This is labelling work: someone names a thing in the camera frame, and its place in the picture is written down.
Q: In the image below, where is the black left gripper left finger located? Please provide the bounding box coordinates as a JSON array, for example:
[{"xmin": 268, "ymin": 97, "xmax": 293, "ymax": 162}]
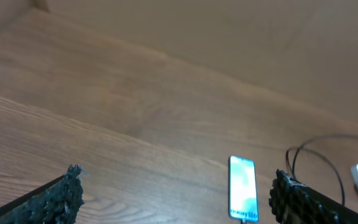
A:
[{"xmin": 0, "ymin": 165, "xmax": 84, "ymax": 224}]

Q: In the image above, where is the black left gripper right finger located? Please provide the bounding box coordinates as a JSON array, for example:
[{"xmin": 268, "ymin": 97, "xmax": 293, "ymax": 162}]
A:
[{"xmin": 268, "ymin": 170, "xmax": 358, "ymax": 224}]

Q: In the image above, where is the black USB charging cable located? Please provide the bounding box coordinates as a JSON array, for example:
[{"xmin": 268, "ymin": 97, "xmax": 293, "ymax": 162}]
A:
[{"xmin": 285, "ymin": 133, "xmax": 358, "ymax": 224}]

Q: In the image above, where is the Galaxy smartphone blue screen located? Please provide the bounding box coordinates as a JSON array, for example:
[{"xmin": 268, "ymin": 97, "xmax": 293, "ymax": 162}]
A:
[{"xmin": 228, "ymin": 156, "xmax": 259, "ymax": 223}]

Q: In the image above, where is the brown cardboard backdrop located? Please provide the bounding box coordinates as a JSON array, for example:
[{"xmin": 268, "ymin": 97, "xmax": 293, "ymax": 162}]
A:
[{"xmin": 39, "ymin": 0, "xmax": 358, "ymax": 121}]

